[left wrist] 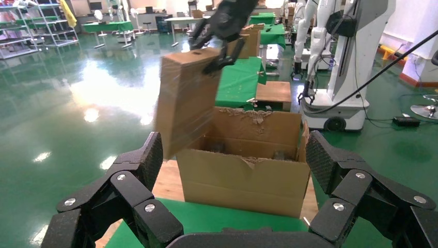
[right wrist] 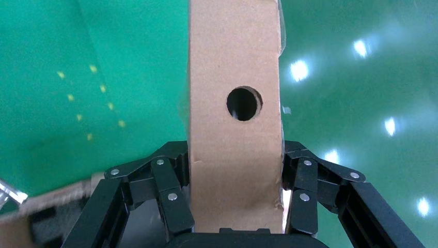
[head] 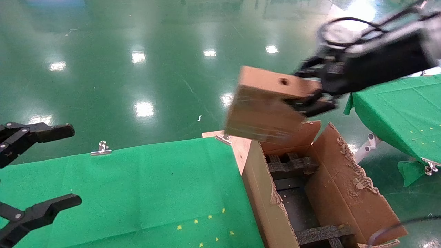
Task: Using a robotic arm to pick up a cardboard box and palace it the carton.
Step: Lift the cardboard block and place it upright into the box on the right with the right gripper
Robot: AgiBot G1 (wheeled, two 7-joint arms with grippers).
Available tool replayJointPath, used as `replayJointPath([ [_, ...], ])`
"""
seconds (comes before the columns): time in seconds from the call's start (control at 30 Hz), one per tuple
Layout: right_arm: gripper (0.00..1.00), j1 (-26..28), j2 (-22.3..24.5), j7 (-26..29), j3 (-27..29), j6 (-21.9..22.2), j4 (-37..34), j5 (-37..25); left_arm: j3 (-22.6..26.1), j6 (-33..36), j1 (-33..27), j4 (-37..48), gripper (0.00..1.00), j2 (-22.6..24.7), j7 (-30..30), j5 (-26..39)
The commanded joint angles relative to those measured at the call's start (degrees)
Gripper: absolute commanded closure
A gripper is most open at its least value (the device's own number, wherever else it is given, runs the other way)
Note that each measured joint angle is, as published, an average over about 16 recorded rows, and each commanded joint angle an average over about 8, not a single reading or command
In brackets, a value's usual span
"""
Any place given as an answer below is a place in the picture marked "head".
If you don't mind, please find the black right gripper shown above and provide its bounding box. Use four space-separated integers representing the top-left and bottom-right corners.
284 33 436 117

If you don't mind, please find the black hanging cable loop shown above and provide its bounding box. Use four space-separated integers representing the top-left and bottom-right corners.
367 215 441 247

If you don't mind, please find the small brown cardboard box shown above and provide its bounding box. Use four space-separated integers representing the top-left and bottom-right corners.
225 66 322 144

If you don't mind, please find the green cloth side table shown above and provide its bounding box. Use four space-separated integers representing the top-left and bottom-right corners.
343 74 441 186

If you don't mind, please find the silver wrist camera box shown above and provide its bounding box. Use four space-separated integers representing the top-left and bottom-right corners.
319 19 422 57

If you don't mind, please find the large open cardboard carton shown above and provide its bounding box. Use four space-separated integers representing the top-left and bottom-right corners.
241 121 408 248

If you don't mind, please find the large green table cloth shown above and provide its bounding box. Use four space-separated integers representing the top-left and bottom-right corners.
0 137 264 248

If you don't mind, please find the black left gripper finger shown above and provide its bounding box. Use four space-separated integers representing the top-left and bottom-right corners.
0 122 75 169
0 194 82 248

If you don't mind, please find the black foam insert block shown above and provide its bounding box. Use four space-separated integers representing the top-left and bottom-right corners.
265 152 319 179
296 224 355 248

